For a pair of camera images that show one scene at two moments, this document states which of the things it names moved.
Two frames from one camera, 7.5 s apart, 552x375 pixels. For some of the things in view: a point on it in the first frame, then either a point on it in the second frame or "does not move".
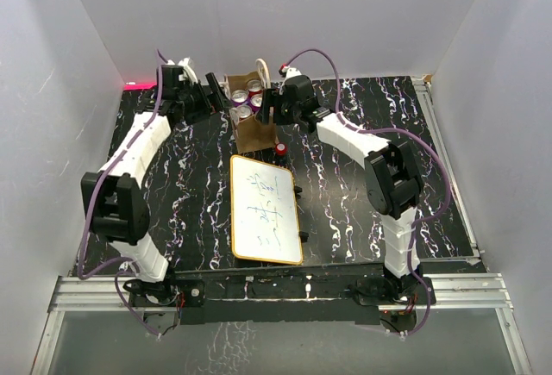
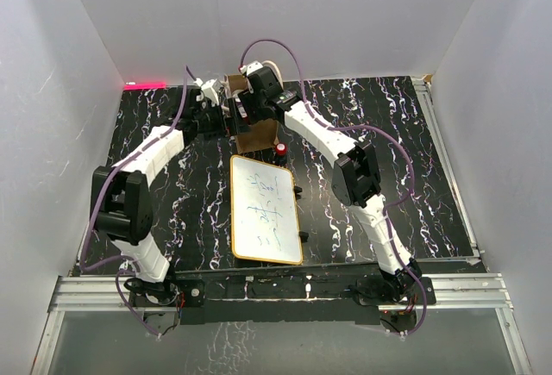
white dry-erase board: [264, 220] does not move
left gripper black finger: [218, 92] → [232, 121]
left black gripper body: [196, 102] → [210, 121]
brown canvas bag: [252, 135] does not move
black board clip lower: [303, 236] does not move
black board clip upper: [297, 190] does not move
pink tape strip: [139, 86] does not move
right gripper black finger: [271, 98] → [233, 114]
